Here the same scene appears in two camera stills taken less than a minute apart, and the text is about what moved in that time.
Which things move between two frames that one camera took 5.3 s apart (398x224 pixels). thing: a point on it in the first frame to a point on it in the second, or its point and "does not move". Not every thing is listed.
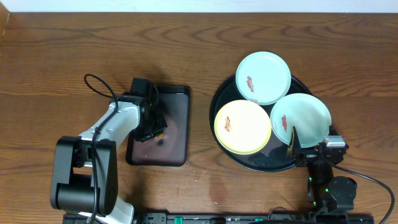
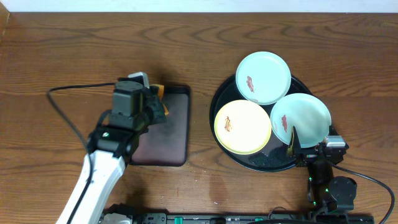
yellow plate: (242, 127) does not move
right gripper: (307, 156) does not move
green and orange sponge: (161, 137) to (157, 107)
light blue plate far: (263, 78) does not move
